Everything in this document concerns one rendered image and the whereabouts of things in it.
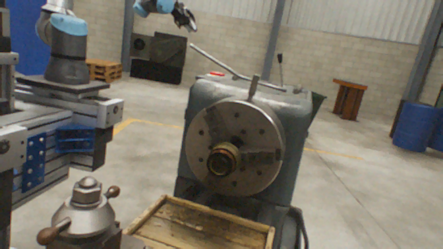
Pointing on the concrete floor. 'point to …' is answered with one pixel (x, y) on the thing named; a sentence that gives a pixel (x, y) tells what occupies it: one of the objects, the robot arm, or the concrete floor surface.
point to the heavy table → (349, 99)
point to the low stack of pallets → (104, 70)
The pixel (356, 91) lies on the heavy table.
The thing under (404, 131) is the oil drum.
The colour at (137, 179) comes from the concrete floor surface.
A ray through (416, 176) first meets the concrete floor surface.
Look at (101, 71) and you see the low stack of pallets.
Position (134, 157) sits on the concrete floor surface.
